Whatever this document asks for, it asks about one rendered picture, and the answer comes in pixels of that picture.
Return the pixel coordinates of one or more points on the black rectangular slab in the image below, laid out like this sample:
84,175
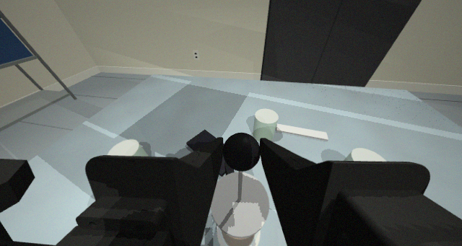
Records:
202,139

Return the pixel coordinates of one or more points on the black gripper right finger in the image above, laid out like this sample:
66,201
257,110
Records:
305,192

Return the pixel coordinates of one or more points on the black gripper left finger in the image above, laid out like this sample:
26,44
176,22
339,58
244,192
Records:
187,184

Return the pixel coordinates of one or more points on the glass french press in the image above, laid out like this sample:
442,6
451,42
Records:
240,203

